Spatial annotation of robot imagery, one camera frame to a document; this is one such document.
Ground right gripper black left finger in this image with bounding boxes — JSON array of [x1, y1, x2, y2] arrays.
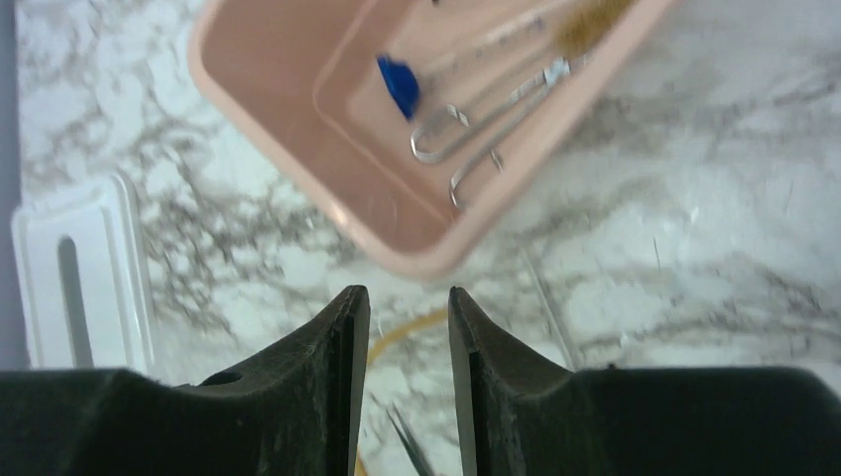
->
[[1, 286, 370, 475]]

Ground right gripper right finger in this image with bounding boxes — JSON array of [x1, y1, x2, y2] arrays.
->
[[448, 287, 840, 475]]

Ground metal crucible tongs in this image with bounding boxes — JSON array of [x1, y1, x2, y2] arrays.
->
[[410, 54, 588, 209]]

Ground blue base glass cylinder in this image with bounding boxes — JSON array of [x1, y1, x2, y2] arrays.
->
[[376, 13, 547, 121]]

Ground amber rubber tubing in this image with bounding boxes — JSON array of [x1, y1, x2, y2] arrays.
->
[[355, 308, 446, 475]]

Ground glass stirring rod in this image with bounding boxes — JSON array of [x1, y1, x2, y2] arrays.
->
[[521, 247, 581, 370]]

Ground white plastic lid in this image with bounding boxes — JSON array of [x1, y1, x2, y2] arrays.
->
[[11, 171, 156, 375]]

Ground pink plastic bin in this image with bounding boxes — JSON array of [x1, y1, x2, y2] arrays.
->
[[187, 1, 669, 279]]

